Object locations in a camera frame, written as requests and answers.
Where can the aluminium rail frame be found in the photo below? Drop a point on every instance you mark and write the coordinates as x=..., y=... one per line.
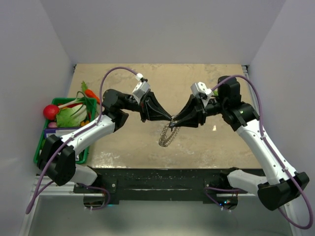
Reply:
x=59, y=211

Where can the purple box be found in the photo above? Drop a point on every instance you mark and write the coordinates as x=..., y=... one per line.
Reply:
x=58, y=131

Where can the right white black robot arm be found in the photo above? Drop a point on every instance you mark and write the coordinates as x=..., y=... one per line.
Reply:
x=281, y=183

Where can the metal disc with keyrings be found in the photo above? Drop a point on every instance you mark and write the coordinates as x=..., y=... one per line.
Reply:
x=168, y=134

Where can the orange toy carrot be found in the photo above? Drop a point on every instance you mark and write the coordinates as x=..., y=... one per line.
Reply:
x=89, y=93

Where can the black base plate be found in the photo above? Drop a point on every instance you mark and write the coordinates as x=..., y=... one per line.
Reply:
x=198, y=185

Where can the green plastic crate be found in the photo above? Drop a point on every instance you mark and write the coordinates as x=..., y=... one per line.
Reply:
x=60, y=102

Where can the red toy radish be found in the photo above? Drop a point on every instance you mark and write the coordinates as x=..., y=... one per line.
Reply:
x=50, y=112

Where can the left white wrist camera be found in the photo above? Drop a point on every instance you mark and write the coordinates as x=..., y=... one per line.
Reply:
x=140, y=90

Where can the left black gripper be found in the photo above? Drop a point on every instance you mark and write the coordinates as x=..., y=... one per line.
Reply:
x=148, y=105

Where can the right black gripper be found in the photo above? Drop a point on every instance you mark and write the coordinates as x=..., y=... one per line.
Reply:
x=196, y=104

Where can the toy bok choy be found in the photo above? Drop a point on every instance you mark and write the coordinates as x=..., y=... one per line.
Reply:
x=73, y=113

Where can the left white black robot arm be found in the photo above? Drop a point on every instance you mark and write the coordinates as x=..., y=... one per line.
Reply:
x=57, y=159

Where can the pink toy onion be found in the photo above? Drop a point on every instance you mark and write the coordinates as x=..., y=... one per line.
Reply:
x=52, y=125

